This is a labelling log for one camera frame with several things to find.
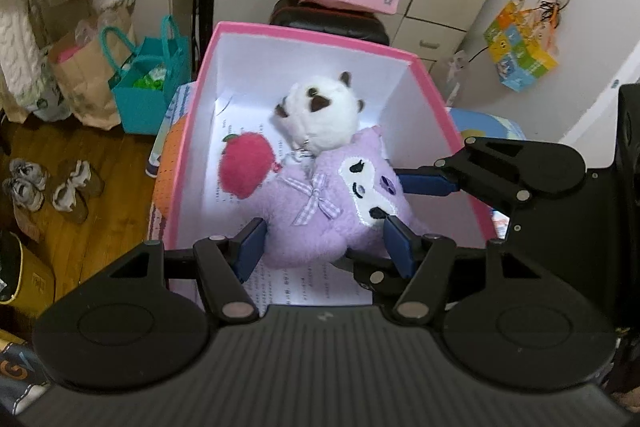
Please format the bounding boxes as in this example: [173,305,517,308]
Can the patterned bed blanket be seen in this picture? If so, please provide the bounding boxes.
[0,329,51,413]

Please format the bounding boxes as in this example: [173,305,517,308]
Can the white bag green logo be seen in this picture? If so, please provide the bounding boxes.
[27,89,73,124]

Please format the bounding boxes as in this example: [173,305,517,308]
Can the pink cardboard box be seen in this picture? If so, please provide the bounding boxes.
[147,21,498,313]

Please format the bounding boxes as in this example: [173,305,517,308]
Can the white brown sandal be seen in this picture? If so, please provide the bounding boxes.
[65,159,106,198]
[51,184,91,225]

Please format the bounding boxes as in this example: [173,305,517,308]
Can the brown paper bag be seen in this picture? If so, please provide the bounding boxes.
[47,27,137,131]

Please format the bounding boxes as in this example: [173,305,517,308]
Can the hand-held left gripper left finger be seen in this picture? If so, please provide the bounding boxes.
[107,217,268,324]

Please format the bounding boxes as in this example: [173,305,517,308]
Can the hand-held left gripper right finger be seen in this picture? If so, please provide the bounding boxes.
[384,214,548,325]

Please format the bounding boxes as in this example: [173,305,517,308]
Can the teal tote bag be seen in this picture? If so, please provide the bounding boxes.
[98,14,193,136]

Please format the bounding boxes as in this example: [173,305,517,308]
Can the purple plush toy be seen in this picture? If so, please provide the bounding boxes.
[255,126,413,269]

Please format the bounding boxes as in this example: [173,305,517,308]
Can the black plastic bag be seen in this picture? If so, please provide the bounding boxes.
[0,232,23,303]

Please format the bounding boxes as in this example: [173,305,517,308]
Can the white wall charger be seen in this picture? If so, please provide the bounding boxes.
[447,49,471,80]

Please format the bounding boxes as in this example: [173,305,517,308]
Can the white cat plush toy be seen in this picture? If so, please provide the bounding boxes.
[272,72,366,158]

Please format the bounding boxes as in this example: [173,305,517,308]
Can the colourful paper gift bag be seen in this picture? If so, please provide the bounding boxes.
[483,0,558,94]

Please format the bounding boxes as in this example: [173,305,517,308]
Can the orange black lanyards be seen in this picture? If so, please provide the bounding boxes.
[537,0,571,38]

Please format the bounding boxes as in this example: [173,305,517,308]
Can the black suitcase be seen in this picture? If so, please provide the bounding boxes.
[270,0,391,48]

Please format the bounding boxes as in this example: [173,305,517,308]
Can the printed paper sheet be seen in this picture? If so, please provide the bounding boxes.
[212,94,381,308]

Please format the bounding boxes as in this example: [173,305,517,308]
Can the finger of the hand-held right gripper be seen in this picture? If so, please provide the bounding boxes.
[399,137,587,208]
[342,247,402,305]

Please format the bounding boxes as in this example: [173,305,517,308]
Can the yellow storage box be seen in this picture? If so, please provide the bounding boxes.
[0,232,57,308]

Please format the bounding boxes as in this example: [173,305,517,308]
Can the patchwork tablecloth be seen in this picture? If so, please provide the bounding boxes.
[145,84,526,243]

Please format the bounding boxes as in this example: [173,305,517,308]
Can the white door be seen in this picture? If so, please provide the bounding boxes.
[560,52,640,148]

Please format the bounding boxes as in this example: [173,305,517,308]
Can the white fluffy pajama pants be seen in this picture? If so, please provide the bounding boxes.
[0,0,136,110]

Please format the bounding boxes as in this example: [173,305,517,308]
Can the red plush apple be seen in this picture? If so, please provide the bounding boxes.
[218,132,277,200]

